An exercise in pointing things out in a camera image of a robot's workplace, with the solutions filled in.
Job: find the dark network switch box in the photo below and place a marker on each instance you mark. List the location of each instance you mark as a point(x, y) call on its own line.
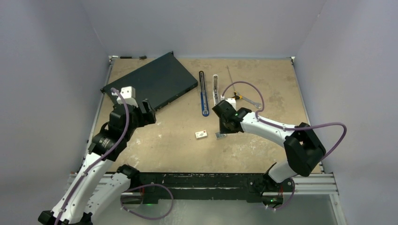
point(161, 81)

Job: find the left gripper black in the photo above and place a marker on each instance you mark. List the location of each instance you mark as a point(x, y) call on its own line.
point(147, 117)

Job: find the silver open-end wrench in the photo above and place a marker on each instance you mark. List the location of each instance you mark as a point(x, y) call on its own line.
point(257, 105)

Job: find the yellow black T-handle hex key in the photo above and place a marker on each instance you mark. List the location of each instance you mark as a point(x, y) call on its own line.
point(236, 94)

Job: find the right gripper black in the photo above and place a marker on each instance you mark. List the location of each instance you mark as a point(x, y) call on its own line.
point(223, 130)

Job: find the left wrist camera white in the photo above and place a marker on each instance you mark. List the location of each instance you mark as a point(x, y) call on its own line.
point(128, 93)

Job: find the blue black stapler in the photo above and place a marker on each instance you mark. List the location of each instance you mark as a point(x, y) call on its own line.
point(203, 94)

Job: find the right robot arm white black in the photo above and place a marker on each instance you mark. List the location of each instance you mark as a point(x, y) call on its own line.
point(302, 146)

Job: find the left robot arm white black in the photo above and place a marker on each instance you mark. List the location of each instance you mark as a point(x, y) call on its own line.
point(83, 202)

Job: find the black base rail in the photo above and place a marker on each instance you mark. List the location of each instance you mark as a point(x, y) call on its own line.
point(249, 187)

